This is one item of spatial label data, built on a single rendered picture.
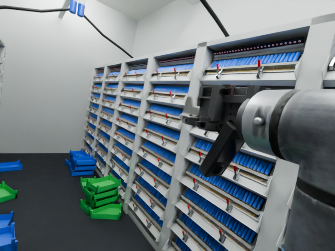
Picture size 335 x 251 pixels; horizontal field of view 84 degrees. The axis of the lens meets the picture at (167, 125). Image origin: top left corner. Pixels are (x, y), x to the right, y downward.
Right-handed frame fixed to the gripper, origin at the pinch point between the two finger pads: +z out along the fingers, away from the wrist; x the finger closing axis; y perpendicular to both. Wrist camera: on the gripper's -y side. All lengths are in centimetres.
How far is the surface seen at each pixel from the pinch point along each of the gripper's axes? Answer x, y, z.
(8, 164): 102, -105, 283
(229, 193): -60, -45, 36
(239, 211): -60, -51, 27
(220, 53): -61, 42, 64
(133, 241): -28, -120, 104
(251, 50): -66, 41, 43
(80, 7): 25, 90, 182
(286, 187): -63, -28, 7
